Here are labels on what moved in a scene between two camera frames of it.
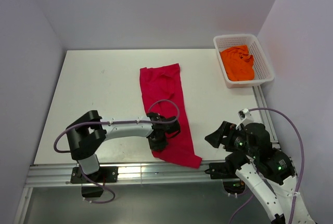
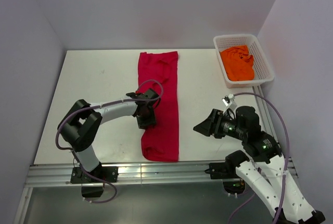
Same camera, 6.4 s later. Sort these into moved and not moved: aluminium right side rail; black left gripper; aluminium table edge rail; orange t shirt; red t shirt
Moved: black left gripper; red t shirt
Not moved: aluminium table edge rail; aluminium right side rail; orange t shirt
